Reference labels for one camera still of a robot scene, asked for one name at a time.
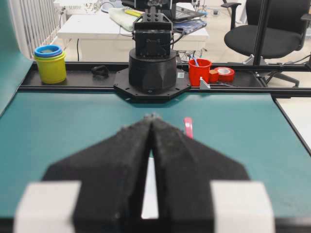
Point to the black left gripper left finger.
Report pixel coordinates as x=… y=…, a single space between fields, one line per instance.
x=97 y=190

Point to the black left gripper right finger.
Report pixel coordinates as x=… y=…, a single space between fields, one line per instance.
x=200 y=190

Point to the red plastic spoon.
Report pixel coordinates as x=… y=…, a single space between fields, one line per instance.
x=188 y=127

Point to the white bowl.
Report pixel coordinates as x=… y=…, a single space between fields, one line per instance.
x=150 y=203

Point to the small red block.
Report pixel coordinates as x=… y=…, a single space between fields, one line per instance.
x=213 y=76

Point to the red plastic cup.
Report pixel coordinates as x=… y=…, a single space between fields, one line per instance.
x=198 y=69

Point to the red tape roll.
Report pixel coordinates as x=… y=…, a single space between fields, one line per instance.
x=225 y=74

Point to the yellow green stacked cups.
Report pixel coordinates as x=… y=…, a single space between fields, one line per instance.
x=51 y=63

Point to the white desk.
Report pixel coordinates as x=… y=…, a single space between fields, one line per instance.
x=97 y=38

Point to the black office chair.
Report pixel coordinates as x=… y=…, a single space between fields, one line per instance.
x=285 y=32

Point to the metal corner bracket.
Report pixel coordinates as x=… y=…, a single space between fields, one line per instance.
x=203 y=84

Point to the black clip on rail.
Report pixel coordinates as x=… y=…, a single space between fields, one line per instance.
x=101 y=70

